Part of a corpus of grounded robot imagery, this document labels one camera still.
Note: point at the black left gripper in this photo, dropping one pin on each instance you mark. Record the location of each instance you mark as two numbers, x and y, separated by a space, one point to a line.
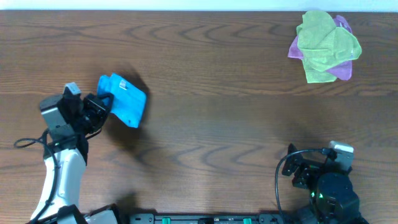
94 108

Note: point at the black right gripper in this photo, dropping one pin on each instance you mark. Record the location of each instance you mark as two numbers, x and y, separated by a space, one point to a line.
308 168

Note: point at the blue microfiber cloth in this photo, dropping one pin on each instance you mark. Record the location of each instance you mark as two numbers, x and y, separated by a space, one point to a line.
128 103

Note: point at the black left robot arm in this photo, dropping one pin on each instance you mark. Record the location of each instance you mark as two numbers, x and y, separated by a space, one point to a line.
65 162

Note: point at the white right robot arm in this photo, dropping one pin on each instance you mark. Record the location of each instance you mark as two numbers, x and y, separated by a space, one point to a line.
324 172

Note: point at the purple microfiber cloth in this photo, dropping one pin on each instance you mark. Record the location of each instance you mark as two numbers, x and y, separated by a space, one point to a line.
342 71

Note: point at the green microfiber cloth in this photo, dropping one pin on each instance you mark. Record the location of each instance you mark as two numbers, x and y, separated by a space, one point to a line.
323 44

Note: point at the black mounting rail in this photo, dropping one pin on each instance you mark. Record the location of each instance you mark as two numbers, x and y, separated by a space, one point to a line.
113 214

